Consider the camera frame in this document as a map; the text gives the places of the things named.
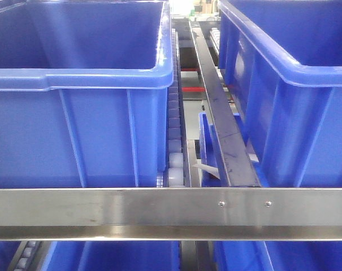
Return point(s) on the steel front shelf rail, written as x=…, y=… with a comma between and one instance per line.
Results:
x=216, y=213

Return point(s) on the steel divider rail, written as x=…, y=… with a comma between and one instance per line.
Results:
x=236, y=167

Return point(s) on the blue target bin left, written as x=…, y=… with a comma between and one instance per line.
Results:
x=83, y=93

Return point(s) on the lower blue bin between rails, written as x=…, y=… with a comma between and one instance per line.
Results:
x=211, y=158

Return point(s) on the white roller track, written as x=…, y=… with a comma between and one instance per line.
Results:
x=176, y=173

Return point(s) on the blue target bin right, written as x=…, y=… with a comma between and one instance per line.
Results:
x=282, y=61

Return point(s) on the blue target bin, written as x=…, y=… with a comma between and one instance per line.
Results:
x=282, y=61
x=83, y=93

